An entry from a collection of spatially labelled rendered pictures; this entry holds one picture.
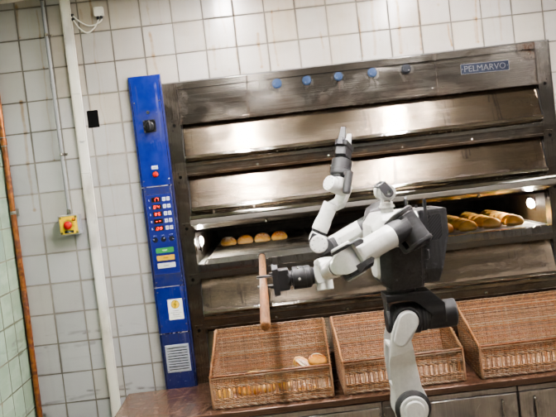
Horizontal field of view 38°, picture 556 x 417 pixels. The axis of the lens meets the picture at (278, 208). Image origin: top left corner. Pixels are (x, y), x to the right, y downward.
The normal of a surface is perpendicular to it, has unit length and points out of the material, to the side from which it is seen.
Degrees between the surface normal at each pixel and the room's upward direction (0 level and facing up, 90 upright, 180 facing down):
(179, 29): 90
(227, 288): 70
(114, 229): 90
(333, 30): 90
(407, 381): 90
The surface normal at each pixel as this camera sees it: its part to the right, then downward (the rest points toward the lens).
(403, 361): 0.17, 0.44
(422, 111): -0.05, -0.29
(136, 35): 0.01, 0.05
